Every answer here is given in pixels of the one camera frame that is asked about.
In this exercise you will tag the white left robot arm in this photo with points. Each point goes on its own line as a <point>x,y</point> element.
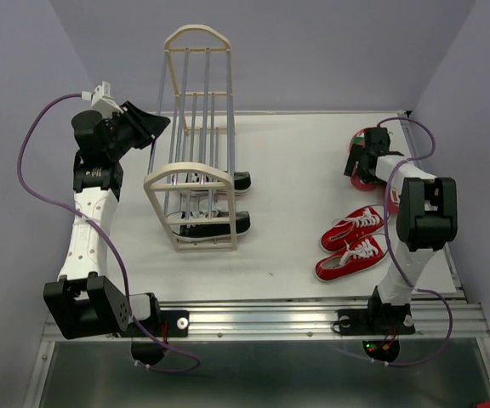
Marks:
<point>83,301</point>

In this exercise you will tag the red sneaker near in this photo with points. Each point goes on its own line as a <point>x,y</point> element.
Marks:
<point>356,257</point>

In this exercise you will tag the cream and chrome shoe shelf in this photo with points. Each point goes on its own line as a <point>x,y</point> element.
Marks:
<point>199,172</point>

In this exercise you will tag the pink green flip-flop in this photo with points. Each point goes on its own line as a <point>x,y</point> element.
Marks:
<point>394,199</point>
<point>360,180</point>

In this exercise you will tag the aluminium mounting rail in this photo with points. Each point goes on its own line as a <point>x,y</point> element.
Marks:
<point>304,321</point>

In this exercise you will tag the red sneaker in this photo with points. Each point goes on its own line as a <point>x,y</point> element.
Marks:
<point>356,257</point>
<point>363,221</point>

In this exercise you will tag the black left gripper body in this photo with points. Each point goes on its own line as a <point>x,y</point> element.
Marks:
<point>125,135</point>

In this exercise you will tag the red sneaker far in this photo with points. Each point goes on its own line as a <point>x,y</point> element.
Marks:
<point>363,221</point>

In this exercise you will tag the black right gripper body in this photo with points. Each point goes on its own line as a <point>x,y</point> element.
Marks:
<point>356,154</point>

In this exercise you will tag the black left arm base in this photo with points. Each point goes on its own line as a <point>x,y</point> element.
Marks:
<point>170,324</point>

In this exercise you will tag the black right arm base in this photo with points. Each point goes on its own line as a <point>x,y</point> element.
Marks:
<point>381,329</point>

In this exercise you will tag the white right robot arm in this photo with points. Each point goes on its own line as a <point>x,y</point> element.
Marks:
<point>426,221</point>

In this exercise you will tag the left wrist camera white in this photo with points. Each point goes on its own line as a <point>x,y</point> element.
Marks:
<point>101,99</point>

